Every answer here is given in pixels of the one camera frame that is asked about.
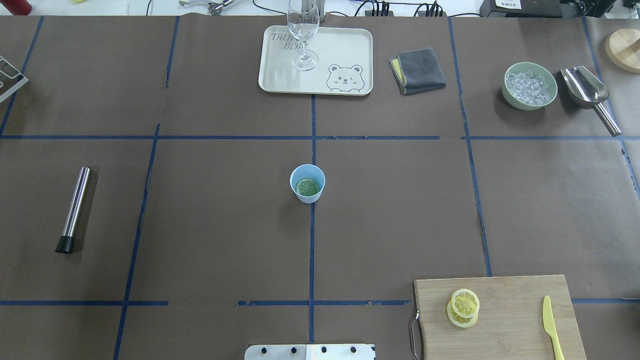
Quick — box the black power strip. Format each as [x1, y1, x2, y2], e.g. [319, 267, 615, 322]
[354, 0, 447, 18]

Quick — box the reacher grabber tool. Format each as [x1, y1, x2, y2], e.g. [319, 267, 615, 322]
[178, 0, 235, 16]

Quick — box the lemon slice stack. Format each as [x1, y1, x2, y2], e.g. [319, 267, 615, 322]
[446, 288, 480, 329]

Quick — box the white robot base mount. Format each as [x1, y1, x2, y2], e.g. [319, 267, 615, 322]
[244, 343, 377, 360]

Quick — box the yellow plastic knife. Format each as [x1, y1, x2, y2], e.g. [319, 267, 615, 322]
[541, 295, 565, 360]

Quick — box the grey folded cloth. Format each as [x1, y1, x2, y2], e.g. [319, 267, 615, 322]
[388, 47, 447, 96]

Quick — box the blue plastic cup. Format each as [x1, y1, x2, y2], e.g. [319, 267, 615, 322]
[289, 164, 326, 204]

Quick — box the white wire cup rack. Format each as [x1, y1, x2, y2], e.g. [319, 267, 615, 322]
[0, 56, 29, 103]

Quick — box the wooden cup tree stand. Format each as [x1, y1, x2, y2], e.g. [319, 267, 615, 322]
[605, 28, 640, 75]

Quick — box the wine glass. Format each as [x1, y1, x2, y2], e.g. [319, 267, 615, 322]
[286, 0, 320, 71]

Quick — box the wooden cutting board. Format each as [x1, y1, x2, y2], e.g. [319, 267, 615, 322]
[414, 275, 586, 360]

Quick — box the steel muddler black tip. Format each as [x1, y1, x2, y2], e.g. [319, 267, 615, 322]
[55, 166, 91, 255]

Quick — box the steel ice scoop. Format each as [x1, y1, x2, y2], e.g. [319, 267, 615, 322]
[560, 65, 622, 137]

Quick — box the cream bear tray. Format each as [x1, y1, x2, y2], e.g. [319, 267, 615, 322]
[258, 25, 374, 96]

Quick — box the green bowl of ice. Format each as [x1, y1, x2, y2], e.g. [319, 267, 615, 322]
[502, 62, 558, 111]

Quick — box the red bottle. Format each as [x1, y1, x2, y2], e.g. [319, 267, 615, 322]
[0, 0, 33, 16]

